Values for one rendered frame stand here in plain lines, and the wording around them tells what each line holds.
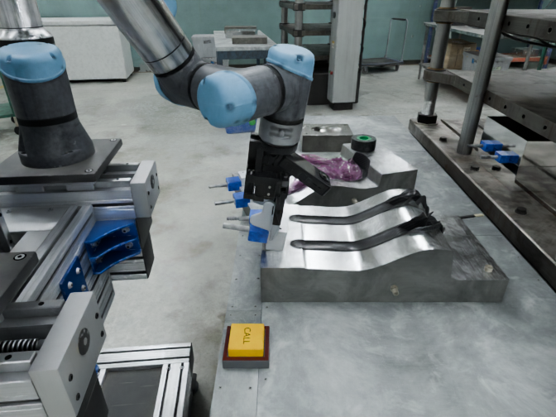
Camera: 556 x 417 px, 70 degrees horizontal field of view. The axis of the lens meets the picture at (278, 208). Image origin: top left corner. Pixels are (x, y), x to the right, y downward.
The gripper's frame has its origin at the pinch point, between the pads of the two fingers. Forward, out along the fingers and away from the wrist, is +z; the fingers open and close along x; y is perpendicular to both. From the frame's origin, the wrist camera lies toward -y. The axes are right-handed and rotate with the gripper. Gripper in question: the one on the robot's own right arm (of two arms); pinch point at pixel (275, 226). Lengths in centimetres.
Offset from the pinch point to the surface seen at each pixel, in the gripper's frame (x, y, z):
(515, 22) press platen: -77, -73, -33
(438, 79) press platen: -116, -73, -1
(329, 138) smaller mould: -77, -23, 16
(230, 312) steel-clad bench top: 12.3, 7.0, 13.5
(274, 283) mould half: 8.7, -1.0, 7.7
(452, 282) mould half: 8.4, -36.5, 2.4
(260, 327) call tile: 19.3, 1.3, 7.9
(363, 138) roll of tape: -55, -29, 4
